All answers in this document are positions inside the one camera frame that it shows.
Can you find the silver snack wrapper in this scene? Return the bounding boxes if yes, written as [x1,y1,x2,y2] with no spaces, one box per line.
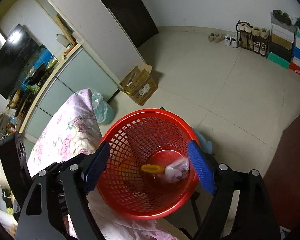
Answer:
[163,158,190,183]

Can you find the green trash bin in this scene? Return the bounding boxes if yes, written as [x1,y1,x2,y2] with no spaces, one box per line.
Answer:
[92,91,115,125]

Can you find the kitchen counter cabinets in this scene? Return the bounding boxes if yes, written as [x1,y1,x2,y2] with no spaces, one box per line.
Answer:
[19,44,118,139]

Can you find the metal spice rack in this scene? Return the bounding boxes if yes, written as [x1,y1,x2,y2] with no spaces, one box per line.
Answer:
[0,108,15,140]

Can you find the brass pot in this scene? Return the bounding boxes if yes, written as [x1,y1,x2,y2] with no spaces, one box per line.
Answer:
[7,89,21,109]

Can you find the pink floral tablecloth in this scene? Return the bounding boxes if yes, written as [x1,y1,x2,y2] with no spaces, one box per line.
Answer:
[27,89,186,239]

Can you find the red plastic mesh basket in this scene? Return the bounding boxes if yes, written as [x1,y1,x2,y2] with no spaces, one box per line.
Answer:
[97,108,199,220]

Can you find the black wok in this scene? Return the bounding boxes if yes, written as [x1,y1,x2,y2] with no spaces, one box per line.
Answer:
[25,63,46,86]

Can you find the black range hood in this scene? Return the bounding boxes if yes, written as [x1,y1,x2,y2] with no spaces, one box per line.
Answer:
[0,24,39,99]

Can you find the cardboard box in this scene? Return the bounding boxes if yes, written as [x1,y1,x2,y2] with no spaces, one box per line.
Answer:
[120,64,158,106]

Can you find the white plastic jug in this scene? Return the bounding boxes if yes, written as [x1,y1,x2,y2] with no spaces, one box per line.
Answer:
[56,34,71,48]

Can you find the white shoes pair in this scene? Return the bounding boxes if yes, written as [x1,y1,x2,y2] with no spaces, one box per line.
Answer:
[224,35,238,48]

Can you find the beige slippers pair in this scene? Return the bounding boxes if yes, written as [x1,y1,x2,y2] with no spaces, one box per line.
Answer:
[208,33,224,43]

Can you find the wooden cutting board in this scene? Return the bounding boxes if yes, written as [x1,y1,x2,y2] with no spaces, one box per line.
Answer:
[56,15,77,45]

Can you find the black shoe rack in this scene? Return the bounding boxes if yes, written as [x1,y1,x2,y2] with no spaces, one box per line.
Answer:
[236,20,270,57]

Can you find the stacked shoe boxes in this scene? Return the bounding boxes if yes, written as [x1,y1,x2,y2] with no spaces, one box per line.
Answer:
[268,10,300,76]

